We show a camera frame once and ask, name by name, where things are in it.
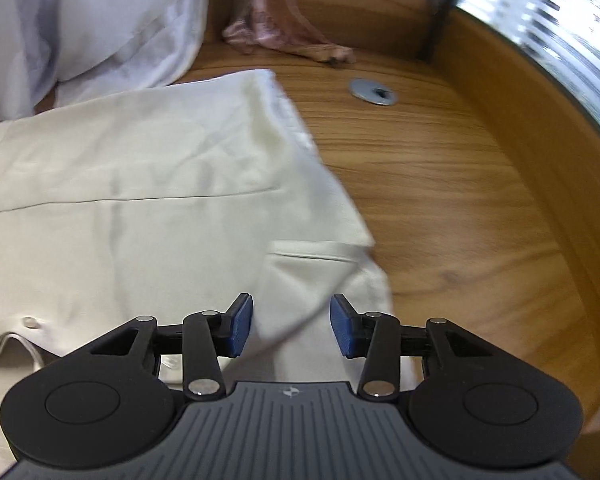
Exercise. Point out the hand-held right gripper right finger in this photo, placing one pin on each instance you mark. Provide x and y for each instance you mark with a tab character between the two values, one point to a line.
342	327

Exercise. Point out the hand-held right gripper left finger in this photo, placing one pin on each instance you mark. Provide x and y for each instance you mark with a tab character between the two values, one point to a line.
242	325

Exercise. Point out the cream shirt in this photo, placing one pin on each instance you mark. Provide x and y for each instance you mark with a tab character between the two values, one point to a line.
155	160

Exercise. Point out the pale shirt with grey placket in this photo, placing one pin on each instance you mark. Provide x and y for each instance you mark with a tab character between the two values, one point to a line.
145	50

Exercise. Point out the pink patterned scarf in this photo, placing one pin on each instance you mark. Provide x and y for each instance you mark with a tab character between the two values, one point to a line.
265	25

